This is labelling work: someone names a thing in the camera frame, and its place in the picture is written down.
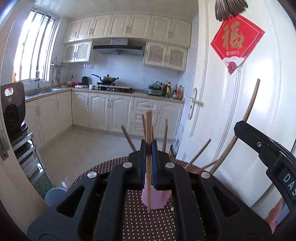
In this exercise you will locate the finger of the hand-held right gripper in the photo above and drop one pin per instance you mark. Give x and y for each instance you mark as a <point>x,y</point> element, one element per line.
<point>254,141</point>

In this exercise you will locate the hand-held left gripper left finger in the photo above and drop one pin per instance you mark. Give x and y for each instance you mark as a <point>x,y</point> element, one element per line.
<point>146,166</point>

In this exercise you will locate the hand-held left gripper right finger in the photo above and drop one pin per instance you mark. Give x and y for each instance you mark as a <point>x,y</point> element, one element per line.
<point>154,169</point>

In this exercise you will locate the pink cylindrical cup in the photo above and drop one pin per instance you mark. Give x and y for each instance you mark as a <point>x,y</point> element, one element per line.
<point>159,199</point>

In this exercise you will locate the person's right hand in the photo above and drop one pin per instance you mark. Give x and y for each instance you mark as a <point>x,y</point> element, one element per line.
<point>276,215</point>

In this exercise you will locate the white leaning board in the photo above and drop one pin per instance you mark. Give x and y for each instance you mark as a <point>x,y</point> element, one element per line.
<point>177,143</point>

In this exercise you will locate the white door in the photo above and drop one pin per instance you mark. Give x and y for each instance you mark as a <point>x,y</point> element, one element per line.
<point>219,104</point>

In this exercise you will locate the brown polka-dot round table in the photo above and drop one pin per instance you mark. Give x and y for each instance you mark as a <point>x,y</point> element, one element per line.
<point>136,222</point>

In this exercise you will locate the cream lower kitchen cabinets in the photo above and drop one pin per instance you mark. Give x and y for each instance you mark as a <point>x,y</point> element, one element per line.
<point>99,111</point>

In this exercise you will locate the cream kitchen cabinets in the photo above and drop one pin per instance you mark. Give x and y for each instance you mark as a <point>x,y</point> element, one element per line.
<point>99,111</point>
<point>127,26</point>

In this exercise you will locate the green electric cooking pot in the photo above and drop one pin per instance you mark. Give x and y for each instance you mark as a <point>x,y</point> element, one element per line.
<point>155,89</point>

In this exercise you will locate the row of condiment bottles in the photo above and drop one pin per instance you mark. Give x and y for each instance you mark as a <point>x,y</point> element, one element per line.
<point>173,91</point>

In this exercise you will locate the gas stove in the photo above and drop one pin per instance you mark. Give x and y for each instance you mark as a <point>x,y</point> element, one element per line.
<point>115,89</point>

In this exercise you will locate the light blue round stool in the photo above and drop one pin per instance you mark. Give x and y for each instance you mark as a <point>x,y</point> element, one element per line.
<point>55,197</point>

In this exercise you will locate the black wok with lid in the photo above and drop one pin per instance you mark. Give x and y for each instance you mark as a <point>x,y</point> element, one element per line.
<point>107,79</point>

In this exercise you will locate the red paper door decoration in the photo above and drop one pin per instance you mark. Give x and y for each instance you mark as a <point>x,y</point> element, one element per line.
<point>235,41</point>

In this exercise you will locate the cream lattice door cabinet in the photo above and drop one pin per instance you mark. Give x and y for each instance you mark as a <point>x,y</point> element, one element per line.
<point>76,52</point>
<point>165,55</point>

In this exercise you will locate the metal shelf rack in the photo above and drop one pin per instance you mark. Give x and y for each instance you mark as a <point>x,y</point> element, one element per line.
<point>27,157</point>

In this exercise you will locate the black range hood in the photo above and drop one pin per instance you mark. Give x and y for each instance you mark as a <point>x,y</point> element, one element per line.
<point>118,47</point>

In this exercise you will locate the steel kitchen sink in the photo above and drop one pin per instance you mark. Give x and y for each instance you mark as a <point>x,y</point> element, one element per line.
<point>41,92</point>

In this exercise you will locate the brown hanging fan ornament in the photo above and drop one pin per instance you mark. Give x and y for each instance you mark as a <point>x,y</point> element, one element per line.
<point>231,9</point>

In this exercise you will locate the metal faucet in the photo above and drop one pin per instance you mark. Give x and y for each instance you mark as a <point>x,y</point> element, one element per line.
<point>38,81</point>

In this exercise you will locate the cream upper kitchen cabinets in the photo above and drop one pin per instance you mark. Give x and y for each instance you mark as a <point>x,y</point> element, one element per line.
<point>127,26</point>

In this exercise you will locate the black kitchen appliance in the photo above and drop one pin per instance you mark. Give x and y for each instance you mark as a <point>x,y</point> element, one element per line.
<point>12,109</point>

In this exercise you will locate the barred window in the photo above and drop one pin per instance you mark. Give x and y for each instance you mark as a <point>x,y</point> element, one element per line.
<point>34,46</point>

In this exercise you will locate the wall utensil rack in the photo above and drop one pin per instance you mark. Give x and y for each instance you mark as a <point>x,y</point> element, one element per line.
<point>57,69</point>

